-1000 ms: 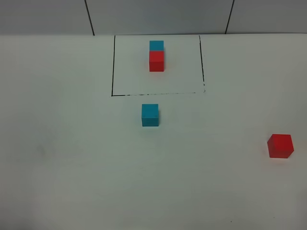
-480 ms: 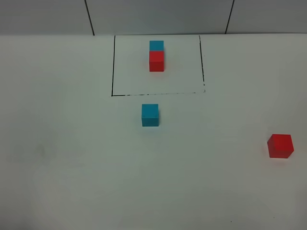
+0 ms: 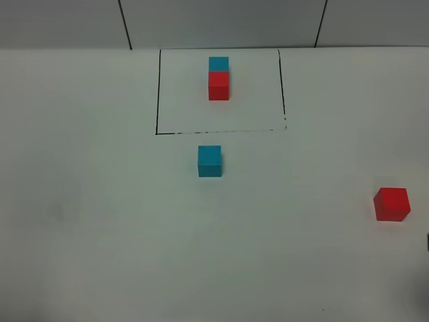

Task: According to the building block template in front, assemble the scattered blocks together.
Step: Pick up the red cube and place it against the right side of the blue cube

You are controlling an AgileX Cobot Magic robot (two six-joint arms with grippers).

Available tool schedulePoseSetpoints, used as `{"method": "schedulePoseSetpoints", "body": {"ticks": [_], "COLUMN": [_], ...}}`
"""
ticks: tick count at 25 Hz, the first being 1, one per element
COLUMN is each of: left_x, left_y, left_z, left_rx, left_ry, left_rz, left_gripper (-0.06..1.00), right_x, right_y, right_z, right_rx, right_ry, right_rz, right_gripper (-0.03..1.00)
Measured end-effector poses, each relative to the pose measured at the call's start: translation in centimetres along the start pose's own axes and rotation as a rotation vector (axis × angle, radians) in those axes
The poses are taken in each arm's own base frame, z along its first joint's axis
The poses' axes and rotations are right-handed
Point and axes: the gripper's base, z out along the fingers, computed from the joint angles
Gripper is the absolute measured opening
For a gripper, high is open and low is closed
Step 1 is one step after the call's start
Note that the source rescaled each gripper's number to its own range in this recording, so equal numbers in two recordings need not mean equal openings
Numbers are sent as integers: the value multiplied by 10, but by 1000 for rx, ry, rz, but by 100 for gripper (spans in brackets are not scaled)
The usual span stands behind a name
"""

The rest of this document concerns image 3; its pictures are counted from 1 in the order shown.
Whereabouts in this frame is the red template block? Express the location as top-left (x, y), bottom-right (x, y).
top-left (208, 71), bottom-right (230, 101)

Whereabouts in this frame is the blue template block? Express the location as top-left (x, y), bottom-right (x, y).
top-left (208, 56), bottom-right (229, 72)

